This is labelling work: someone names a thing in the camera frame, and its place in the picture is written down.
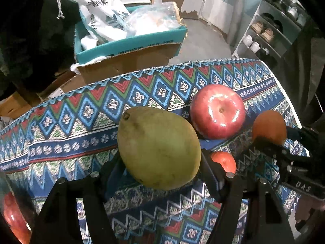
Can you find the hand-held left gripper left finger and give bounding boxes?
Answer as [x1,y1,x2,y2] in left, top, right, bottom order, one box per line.
[30,152,129,244]

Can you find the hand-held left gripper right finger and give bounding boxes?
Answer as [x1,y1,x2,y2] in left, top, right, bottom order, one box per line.
[200,149,295,244]

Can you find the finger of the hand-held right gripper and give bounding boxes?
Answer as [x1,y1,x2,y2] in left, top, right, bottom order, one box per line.
[247,138,289,163]
[286,128,309,143]

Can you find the small orange tangerine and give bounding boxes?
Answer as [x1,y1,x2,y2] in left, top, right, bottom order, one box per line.
[210,151,237,175]

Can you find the large orange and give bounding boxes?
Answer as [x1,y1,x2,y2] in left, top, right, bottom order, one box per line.
[251,110,287,145]

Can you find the red apple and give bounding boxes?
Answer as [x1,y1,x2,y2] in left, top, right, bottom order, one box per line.
[2,192,32,244]
[190,84,246,140]

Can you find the clear glass bowl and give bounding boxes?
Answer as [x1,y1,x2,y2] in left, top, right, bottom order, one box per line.
[0,174,38,244]

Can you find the person's right hand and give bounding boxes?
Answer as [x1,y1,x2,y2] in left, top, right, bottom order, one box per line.
[294,195,325,225]

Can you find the blue patterned blanket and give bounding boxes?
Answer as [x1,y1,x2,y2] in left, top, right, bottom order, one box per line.
[0,58,311,244]

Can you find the small labelled cardboard box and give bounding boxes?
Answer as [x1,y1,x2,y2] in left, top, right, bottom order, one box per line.
[38,71,86,100]

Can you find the shoe rack with shoes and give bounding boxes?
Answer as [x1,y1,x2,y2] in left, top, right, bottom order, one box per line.
[241,0,307,56]

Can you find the white shoe rack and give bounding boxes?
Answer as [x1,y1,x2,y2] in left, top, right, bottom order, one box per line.
[232,0,309,67]

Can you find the brown cardboard box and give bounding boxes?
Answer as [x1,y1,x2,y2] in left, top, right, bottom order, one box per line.
[70,41,182,85]

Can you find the teal storage box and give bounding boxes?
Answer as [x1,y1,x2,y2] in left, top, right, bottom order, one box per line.
[74,5,189,64]

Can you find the white door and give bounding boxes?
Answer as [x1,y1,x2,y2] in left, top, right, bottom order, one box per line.
[198,0,245,29]

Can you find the clear plastic bag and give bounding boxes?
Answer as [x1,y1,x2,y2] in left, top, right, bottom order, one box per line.
[124,1,182,37]

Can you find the white printed rice bag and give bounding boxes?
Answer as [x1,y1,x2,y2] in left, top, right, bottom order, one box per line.
[47,0,133,44]

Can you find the black hanging jacket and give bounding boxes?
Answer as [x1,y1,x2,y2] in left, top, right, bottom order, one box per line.
[0,0,80,99]

